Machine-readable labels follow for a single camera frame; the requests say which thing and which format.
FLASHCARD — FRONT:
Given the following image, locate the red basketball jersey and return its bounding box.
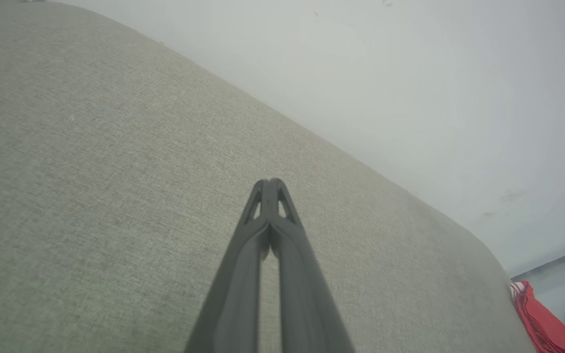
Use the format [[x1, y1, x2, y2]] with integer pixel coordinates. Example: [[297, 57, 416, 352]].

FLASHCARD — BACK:
[[510, 280, 565, 353]]

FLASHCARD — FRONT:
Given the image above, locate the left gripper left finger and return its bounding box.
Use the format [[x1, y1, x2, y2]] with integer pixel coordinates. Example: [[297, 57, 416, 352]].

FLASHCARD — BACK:
[[184, 179, 270, 353]]

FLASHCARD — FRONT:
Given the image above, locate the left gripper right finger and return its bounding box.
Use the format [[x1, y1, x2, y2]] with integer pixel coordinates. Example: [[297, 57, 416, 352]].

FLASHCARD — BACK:
[[269, 178, 355, 353]]

